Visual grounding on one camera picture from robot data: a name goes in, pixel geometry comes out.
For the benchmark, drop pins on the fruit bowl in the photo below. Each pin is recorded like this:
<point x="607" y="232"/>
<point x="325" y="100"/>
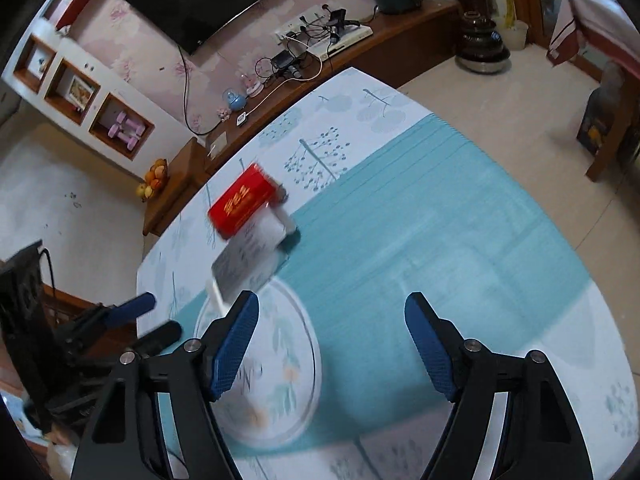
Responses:
<point x="155" y="177"/>

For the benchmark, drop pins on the white charger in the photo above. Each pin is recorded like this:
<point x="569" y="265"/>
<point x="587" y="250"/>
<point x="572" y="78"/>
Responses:
<point x="243" y="120"/>

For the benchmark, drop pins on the blue cardboard box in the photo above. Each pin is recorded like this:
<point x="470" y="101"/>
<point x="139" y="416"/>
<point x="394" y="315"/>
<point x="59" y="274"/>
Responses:
<point x="595" y="122"/>

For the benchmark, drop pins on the small white bucket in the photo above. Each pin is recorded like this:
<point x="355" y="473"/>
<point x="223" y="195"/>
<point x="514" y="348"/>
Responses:
<point x="518" y="35"/>

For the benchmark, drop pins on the blue globe ornament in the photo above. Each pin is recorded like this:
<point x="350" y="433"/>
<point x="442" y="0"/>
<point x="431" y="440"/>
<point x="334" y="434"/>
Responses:
<point x="234" y="100"/>

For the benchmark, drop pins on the white floral plate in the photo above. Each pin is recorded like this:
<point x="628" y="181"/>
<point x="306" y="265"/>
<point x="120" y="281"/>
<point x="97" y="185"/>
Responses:
<point x="280" y="370"/>

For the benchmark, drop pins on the red box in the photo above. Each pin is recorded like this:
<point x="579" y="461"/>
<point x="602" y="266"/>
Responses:
<point x="240" y="202"/>

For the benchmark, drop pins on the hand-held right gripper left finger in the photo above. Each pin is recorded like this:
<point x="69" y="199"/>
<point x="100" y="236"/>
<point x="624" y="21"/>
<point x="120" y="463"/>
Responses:
<point x="235" y="345"/>

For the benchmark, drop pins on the white wall socket strip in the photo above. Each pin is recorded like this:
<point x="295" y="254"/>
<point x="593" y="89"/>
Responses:
<point x="295" y="27"/>

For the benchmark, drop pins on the dark ceramic jar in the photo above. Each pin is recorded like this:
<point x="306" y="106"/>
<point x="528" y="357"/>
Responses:
<point x="482" y="42"/>

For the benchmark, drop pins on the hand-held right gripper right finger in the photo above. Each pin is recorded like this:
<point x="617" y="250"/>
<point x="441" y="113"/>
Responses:
<point x="430" y="350"/>

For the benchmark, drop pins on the picture frame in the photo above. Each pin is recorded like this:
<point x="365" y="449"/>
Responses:
<point x="80" y="92"/>

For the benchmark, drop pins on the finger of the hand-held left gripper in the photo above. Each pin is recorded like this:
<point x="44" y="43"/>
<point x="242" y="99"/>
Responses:
<point x="155" y="337"/>
<point x="132" y="307"/>

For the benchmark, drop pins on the white set-top box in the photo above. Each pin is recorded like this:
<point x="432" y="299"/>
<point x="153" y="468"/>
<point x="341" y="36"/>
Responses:
<point x="345" y="41"/>

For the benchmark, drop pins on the green striped box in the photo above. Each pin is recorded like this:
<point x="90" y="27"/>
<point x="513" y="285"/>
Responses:
<point x="250" y="260"/>

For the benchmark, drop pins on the wooden television console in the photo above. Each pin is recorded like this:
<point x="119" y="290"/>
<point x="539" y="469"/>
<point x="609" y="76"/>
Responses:
<point x="430" y="15"/>

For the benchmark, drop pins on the leaf print tablecloth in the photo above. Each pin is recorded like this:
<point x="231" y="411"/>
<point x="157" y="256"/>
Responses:
<point x="425" y="210"/>

